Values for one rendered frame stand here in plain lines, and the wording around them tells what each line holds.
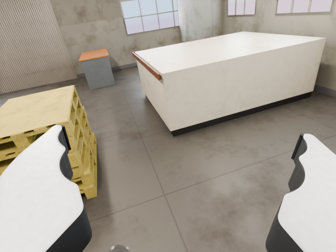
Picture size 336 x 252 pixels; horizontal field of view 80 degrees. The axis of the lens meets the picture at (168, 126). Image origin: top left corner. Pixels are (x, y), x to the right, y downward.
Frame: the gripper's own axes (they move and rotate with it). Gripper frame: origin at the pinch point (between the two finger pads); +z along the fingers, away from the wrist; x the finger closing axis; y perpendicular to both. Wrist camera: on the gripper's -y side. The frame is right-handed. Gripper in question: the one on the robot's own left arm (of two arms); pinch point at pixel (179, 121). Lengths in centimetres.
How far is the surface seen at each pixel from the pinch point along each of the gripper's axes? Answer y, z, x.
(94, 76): 158, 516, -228
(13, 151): 102, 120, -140
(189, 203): 157, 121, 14
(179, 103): 108, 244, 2
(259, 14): 7, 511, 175
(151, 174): 163, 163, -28
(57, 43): 94, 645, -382
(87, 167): 142, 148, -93
